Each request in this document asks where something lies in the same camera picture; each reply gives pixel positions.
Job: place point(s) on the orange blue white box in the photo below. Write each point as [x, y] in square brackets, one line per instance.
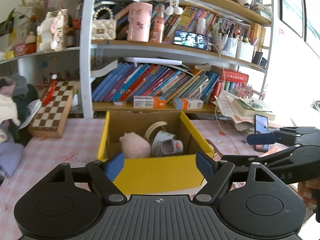
[187, 103]

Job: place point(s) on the black picture frame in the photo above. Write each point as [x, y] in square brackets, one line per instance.
[291, 7]

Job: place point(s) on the white flat device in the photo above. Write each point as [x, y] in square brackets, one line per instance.
[152, 61]

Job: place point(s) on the yellow cardboard box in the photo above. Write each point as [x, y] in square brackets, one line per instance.
[155, 175]

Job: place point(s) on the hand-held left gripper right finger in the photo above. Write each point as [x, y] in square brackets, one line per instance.
[206, 166]

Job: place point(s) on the row of leaning books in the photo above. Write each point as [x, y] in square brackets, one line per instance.
[150, 82]

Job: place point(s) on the red stick with white ball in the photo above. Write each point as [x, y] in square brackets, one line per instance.
[50, 92]

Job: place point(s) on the white pen holders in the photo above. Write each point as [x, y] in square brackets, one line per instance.
[226, 45]

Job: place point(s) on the pink lotion bottle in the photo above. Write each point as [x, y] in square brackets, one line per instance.
[157, 28]

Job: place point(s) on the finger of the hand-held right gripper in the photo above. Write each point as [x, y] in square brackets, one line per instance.
[240, 160]
[260, 139]

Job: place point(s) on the pink plush toy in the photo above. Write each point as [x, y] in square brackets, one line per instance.
[135, 146]

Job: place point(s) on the small white bottle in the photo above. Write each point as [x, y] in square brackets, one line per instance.
[201, 26]

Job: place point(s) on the white quilted handbag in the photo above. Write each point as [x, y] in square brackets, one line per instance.
[103, 30]

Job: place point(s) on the small red white box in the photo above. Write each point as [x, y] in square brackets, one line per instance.
[119, 103]

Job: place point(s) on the black standing smartphone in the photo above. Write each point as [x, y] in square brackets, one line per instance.
[261, 125]

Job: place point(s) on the stack of papers and books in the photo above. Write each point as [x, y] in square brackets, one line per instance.
[240, 112]

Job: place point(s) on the person's right hand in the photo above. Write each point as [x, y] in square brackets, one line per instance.
[308, 192]

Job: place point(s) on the smartphone with lit screen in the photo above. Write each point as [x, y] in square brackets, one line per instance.
[190, 40]

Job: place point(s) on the wooden chess board box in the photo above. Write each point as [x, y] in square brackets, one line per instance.
[50, 112]

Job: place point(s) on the red book box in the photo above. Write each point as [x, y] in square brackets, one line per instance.
[235, 77]

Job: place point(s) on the red white pot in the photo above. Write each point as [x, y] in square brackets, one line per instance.
[31, 47]

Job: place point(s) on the white cat figure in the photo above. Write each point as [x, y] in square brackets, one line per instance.
[52, 32]

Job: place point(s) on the dried flower bunch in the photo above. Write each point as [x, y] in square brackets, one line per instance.
[37, 7]

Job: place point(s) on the long orange white box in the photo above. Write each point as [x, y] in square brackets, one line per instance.
[150, 102]

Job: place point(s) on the white bookshelf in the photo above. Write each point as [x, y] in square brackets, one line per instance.
[86, 55]

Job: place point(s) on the pile of clothes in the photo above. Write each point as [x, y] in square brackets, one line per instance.
[15, 97]

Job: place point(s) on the pink cylinder cup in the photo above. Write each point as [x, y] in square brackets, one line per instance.
[140, 22]

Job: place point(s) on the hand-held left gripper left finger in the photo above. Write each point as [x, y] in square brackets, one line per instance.
[115, 166]

